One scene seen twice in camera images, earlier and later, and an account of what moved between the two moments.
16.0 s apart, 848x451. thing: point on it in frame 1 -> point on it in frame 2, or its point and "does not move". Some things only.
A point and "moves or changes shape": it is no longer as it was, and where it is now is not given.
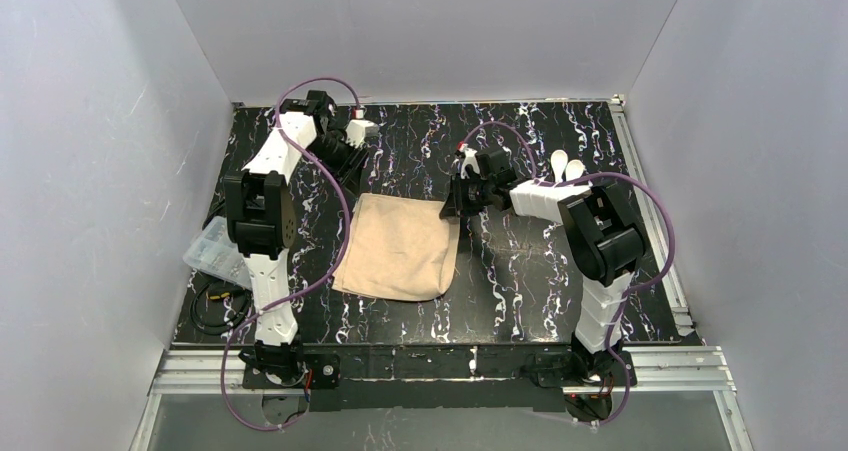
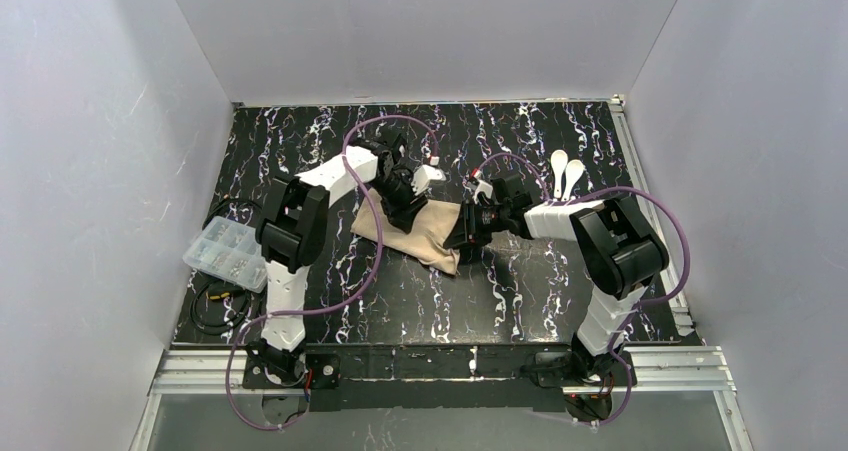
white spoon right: [574, 169] does not move
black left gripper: [346, 154] -> [404, 203]
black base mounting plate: [432, 379] does not move
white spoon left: [559, 161] does not move
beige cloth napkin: [397, 248] moves or changes shape
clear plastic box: [215, 253] does not move
